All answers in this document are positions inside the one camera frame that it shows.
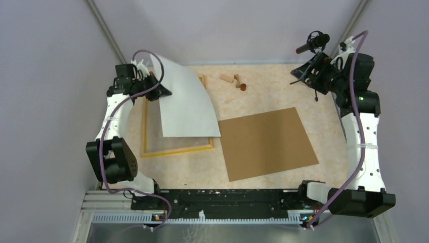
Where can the black microphone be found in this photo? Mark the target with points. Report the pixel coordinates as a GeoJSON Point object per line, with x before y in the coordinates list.
{"type": "Point", "coordinates": [316, 42]}

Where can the light wooden block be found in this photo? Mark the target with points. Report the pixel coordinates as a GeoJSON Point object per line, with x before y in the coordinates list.
{"type": "Point", "coordinates": [227, 78]}

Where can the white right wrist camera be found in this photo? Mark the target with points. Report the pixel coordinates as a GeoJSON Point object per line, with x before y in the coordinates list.
{"type": "Point", "coordinates": [345, 48]}

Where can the brown cardboard backing board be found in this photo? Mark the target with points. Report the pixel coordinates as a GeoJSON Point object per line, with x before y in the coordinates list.
{"type": "Point", "coordinates": [265, 143]}

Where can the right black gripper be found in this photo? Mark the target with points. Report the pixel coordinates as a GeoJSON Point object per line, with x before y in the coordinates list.
{"type": "Point", "coordinates": [320, 64]}

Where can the aluminium rail front frame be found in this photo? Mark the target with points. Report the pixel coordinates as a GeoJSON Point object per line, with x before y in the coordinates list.
{"type": "Point", "coordinates": [328, 229]}

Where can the small wooden bracket piece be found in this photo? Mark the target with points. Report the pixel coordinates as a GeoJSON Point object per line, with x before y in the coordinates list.
{"type": "Point", "coordinates": [237, 81]}

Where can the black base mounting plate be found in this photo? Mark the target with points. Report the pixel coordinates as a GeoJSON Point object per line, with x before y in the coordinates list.
{"type": "Point", "coordinates": [227, 203]}

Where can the white toothed cable duct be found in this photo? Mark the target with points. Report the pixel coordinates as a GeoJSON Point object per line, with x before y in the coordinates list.
{"type": "Point", "coordinates": [149, 218]}

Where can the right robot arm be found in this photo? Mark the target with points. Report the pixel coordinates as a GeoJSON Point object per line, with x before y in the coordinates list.
{"type": "Point", "coordinates": [364, 193]}

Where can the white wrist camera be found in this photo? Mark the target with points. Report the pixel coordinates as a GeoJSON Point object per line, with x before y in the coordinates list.
{"type": "Point", "coordinates": [141, 70]}
{"type": "Point", "coordinates": [345, 48]}

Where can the building photo print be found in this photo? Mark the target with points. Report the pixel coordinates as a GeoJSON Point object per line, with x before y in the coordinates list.
{"type": "Point", "coordinates": [189, 111]}

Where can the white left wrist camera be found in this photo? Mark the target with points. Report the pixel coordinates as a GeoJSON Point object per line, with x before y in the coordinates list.
{"type": "Point", "coordinates": [141, 70]}

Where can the yellow wooden picture frame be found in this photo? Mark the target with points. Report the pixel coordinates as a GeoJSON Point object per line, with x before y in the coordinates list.
{"type": "Point", "coordinates": [154, 143]}

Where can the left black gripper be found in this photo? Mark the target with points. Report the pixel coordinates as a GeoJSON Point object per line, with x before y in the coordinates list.
{"type": "Point", "coordinates": [158, 91]}

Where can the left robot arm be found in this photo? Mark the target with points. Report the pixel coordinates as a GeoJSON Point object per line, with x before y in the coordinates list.
{"type": "Point", "coordinates": [110, 156]}

